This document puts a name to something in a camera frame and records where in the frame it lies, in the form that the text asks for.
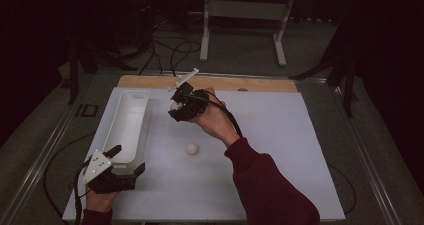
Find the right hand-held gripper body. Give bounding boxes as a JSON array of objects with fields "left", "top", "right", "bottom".
[{"left": 167, "top": 67, "right": 211, "bottom": 120}]

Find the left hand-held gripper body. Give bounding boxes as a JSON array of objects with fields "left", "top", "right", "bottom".
[{"left": 82, "top": 149, "right": 138, "bottom": 195}]

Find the white plastic bin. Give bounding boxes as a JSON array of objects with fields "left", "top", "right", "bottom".
[{"left": 101, "top": 89, "right": 151, "bottom": 177}]

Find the plain white ball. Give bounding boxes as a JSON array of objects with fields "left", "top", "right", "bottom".
[{"left": 185, "top": 142, "right": 200, "bottom": 157}]

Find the person's right hand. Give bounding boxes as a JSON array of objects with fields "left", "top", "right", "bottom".
[{"left": 189, "top": 87, "right": 242, "bottom": 149}]

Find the person's left hand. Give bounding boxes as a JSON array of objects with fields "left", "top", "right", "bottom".
[{"left": 85, "top": 186, "right": 119, "bottom": 214}]

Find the black tripod stand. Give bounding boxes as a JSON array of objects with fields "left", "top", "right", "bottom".
[
  {"left": 288, "top": 49, "right": 360, "bottom": 118},
  {"left": 67, "top": 39, "right": 138, "bottom": 106}
]

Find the white table board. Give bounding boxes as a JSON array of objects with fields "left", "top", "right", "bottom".
[{"left": 62, "top": 86, "right": 347, "bottom": 223}]

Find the grey metal stand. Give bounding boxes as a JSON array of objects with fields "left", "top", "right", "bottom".
[{"left": 199, "top": 0, "right": 298, "bottom": 68}]

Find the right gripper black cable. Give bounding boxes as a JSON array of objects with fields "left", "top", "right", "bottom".
[{"left": 181, "top": 90, "right": 357, "bottom": 216}]

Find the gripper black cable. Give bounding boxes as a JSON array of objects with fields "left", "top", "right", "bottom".
[
  {"left": 43, "top": 131, "right": 98, "bottom": 225},
  {"left": 181, "top": 90, "right": 357, "bottom": 216}
]

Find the black looped floor cable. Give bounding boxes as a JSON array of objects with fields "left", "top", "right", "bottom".
[{"left": 169, "top": 39, "right": 202, "bottom": 78}]

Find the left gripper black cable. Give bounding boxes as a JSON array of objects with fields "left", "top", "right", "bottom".
[{"left": 43, "top": 131, "right": 98, "bottom": 225}]

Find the black square floor frame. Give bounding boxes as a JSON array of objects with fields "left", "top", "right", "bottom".
[{"left": 74, "top": 103, "right": 100, "bottom": 118}]

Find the metal floor rail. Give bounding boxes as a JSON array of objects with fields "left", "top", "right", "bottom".
[
  {"left": 96, "top": 69, "right": 329, "bottom": 85},
  {"left": 329, "top": 84, "right": 403, "bottom": 225},
  {"left": 0, "top": 84, "right": 88, "bottom": 225}
]

